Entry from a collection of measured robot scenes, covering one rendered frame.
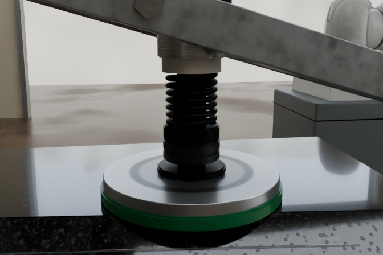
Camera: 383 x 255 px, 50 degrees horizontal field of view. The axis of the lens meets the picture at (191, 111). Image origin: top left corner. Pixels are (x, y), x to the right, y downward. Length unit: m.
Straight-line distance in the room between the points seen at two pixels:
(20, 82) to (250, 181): 5.14
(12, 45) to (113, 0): 5.11
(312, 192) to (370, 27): 1.12
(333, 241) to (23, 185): 0.38
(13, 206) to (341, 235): 0.36
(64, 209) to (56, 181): 0.10
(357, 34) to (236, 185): 1.16
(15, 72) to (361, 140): 4.63
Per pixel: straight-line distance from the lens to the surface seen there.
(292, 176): 0.59
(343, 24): 1.56
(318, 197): 0.52
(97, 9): 0.41
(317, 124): 1.40
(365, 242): 0.49
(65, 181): 0.57
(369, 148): 1.51
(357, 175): 0.61
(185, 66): 0.45
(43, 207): 0.50
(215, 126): 0.48
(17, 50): 5.50
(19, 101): 5.56
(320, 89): 1.49
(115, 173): 0.50
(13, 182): 0.59
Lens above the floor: 1.01
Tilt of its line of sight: 10 degrees down
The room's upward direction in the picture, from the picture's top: straight up
